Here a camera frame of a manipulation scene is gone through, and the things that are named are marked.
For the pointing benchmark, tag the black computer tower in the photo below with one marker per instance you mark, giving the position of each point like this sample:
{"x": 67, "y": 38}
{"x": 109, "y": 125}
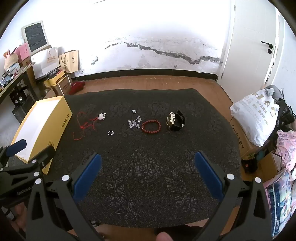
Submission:
{"x": 23, "y": 109}

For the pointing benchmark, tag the dark clothes pile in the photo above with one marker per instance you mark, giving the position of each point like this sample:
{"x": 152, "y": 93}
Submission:
{"x": 284, "y": 111}

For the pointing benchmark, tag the yellow cardboard box white inside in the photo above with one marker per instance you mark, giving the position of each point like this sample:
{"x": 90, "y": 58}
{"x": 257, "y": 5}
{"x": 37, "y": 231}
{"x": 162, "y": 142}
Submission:
{"x": 46, "y": 120}

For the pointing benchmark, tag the pink printed packet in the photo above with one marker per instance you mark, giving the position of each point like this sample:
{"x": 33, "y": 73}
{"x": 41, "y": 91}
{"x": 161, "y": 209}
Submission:
{"x": 285, "y": 148}

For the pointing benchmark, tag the red cloth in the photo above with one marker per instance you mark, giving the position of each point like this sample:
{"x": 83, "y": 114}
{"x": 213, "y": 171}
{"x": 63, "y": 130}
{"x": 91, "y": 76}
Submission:
{"x": 76, "y": 87}

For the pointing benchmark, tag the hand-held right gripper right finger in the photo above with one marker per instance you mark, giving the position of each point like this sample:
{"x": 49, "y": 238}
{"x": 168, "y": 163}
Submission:
{"x": 208, "y": 173}

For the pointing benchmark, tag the white paper bag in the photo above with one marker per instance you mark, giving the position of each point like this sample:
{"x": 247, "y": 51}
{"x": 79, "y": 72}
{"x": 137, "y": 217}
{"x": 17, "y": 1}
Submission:
{"x": 46, "y": 62}

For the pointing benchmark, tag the brown paper bag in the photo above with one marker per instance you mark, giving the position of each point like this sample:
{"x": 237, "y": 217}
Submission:
{"x": 69, "y": 61}

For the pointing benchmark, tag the black speaker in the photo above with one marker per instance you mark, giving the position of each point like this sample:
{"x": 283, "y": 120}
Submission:
{"x": 18, "y": 97}

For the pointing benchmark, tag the brown printed cardboard box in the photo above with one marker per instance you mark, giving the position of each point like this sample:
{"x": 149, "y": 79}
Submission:
{"x": 240, "y": 141}

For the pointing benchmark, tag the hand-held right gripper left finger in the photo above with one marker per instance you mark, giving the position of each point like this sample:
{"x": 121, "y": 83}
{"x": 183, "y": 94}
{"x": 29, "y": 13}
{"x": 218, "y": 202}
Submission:
{"x": 89, "y": 176}

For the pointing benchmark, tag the person's left hand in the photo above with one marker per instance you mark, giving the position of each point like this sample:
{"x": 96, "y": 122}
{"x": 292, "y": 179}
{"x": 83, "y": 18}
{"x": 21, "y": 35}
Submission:
{"x": 19, "y": 214}

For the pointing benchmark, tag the black watch gold face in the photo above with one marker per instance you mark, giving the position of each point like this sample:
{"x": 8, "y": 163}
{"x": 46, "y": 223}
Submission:
{"x": 172, "y": 119}

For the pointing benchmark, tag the white framed dark board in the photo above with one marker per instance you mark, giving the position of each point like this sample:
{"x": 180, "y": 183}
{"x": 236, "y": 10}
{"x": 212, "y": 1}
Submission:
{"x": 35, "y": 36}

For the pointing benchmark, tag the tall brown cardboard box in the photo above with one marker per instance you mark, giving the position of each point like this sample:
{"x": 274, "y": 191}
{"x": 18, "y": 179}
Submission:
{"x": 62, "y": 89}

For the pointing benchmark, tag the open brown cardboard box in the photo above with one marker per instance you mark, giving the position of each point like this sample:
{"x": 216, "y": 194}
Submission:
{"x": 49, "y": 93}

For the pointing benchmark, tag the yellow black storage box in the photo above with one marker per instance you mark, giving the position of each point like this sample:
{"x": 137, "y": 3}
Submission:
{"x": 54, "y": 80}

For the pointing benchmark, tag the straw hat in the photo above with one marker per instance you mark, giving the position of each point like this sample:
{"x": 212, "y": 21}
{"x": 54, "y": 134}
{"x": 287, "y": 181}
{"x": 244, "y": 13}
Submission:
{"x": 11, "y": 61}

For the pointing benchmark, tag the white door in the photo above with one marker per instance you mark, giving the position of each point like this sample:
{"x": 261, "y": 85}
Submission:
{"x": 247, "y": 58}

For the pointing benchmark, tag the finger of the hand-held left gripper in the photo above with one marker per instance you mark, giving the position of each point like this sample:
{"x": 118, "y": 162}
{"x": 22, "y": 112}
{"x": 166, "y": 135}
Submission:
{"x": 48, "y": 153}
{"x": 16, "y": 146}

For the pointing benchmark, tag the white printed plastic bag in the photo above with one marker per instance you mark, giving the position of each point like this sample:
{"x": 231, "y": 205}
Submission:
{"x": 252, "y": 115}

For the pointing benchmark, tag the blue printed packet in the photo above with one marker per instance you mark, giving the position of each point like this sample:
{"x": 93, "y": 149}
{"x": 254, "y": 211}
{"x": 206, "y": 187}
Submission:
{"x": 279, "y": 197}

